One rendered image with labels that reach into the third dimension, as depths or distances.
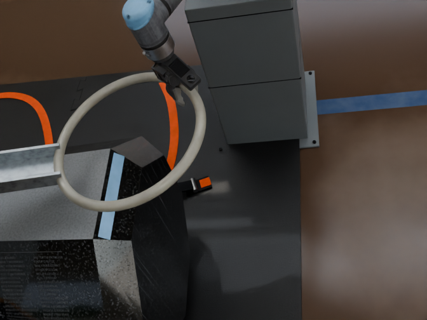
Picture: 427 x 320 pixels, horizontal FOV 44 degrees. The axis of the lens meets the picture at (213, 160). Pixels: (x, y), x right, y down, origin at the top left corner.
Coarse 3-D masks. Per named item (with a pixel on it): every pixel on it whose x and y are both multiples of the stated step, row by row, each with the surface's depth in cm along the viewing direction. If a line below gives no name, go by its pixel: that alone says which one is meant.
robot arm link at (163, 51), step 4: (168, 40) 147; (172, 40) 149; (164, 44) 146; (168, 44) 147; (172, 44) 149; (160, 48) 146; (164, 48) 147; (168, 48) 148; (172, 48) 149; (144, 52) 148; (148, 52) 147; (152, 52) 147; (156, 52) 147; (160, 52) 147; (164, 52) 148; (168, 52) 148; (148, 56) 149; (152, 56) 148; (156, 56) 148; (160, 56) 148; (164, 56) 148; (152, 60) 150
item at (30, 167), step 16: (48, 144) 161; (0, 160) 161; (16, 160) 162; (32, 160) 163; (48, 160) 163; (0, 176) 159; (16, 176) 159; (32, 176) 154; (48, 176) 154; (0, 192) 155
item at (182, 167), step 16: (128, 80) 169; (144, 80) 168; (96, 96) 170; (192, 96) 156; (80, 112) 169; (64, 128) 166; (64, 144) 164; (192, 144) 145; (192, 160) 144; (64, 176) 156; (176, 176) 142; (64, 192) 152; (144, 192) 142; (160, 192) 142; (96, 208) 145; (112, 208) 143; (128, 208) 143
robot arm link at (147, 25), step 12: (132, 0) 141; (144, 0) 139; (156, 0) 141; (132, 12) 138; (144, 12) 137; (156, 12) 140; (168, 12) 144; (132, 24) 139; (144, 24) 139; (156, 24) 141; (144, 36) 142; (156, 36) 143; (168, 36) 147; (144, 48) 147; (156, 48) 146
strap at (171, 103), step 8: (0, 96) 324; (8, 96) 322; (16, 96) 321; (24, 96) 319; (168, 96) 293; (32, 104) 313; (40, 104) 312; (168, 104) 289; (40, 112) 307; (168, 112) 286; (176, 112) 285; (48, 120) 302; (176, 120) 281; (48, 128) 298; (176, 128) 278; (48, 136) 295; (176, 136) 275; (176, 144) 272; (168, 152) 270; (176, 152) 268; (168, 160) 267
